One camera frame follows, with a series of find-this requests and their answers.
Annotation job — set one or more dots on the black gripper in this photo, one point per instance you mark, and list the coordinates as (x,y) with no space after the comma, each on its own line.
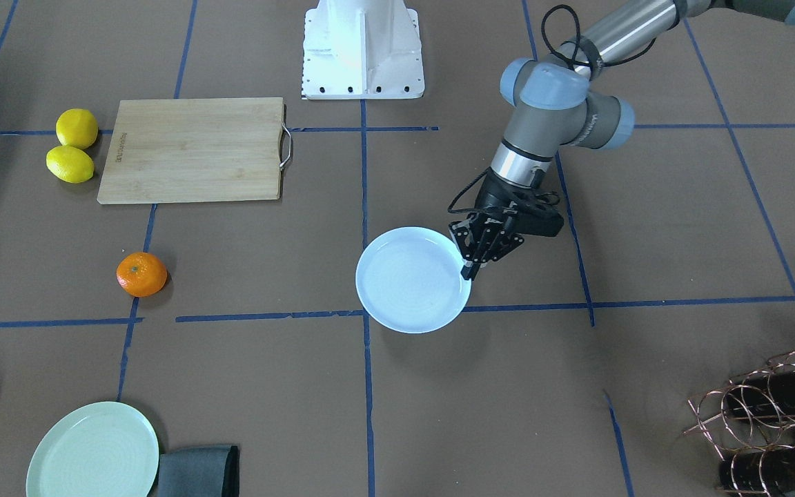
(493,196)

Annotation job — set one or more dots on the white plate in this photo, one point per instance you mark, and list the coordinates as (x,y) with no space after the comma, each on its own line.
(409,280)

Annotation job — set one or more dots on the orange fruit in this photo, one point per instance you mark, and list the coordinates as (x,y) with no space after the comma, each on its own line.
(141,274)

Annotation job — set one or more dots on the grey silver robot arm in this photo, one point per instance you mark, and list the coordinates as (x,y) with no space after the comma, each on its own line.
(553,106)

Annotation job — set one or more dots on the light green plate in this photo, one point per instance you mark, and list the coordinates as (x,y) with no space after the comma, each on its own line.
(101,449)

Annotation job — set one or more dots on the wooden cutting board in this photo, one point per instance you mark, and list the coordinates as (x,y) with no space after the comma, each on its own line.
(173,151)

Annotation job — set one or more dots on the dark grey folded cloth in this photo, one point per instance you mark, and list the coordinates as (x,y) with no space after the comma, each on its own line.
(211,470)

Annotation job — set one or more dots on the lower yellow lemon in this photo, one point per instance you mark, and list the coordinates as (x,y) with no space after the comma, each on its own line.
(70,164)

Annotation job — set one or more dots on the yellow lemon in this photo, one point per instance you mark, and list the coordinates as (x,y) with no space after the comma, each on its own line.
(70,164)
(77,128)

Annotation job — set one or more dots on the upper yellow lemon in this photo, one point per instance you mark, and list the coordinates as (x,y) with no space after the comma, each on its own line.
(77,128)

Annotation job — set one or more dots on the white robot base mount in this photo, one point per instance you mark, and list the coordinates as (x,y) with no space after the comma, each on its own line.
(362,50)

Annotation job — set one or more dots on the copper wire basket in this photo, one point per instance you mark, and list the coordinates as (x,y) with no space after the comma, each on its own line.
(750,422)

